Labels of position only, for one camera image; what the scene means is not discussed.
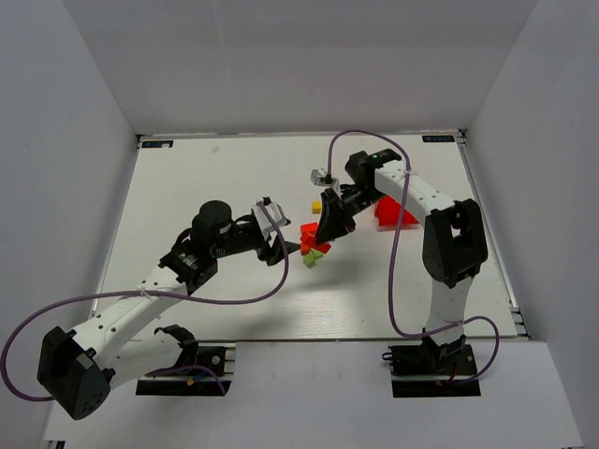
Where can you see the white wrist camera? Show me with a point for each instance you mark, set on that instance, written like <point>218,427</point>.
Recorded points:
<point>269,214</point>
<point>321,178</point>

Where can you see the corner label sticker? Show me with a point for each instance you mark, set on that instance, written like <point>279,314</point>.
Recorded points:
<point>438,138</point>
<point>157,144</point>

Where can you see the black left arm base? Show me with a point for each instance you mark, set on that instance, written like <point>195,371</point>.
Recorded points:
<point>207,373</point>

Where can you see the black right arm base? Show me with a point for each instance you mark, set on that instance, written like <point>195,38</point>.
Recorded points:
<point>415,376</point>

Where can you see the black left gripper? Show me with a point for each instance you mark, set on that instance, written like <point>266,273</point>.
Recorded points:
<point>270,248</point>

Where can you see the red wide block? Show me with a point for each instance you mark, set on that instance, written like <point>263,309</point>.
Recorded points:
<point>308,231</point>

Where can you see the left corner label sticker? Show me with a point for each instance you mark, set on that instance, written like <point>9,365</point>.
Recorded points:
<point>157,144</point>

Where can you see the light green small block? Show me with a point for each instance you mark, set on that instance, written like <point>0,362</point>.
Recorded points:
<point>310,259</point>

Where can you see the light green long block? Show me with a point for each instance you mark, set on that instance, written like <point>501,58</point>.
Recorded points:
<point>320,250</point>

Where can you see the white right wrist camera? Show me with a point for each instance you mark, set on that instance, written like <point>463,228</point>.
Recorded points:
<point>321,178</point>

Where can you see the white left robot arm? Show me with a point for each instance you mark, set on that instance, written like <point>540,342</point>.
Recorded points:
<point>80,367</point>

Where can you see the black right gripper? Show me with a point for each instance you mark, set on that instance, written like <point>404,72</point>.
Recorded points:
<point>345,211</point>

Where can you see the red plastic tray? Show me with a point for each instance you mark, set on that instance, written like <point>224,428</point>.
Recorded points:
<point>387,214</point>

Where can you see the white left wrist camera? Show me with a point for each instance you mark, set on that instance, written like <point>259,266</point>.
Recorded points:
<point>269,214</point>

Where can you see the right corner label sticker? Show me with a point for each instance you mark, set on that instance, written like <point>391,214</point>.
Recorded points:
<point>438,138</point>

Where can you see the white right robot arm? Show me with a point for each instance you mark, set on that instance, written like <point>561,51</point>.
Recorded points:
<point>454,246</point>

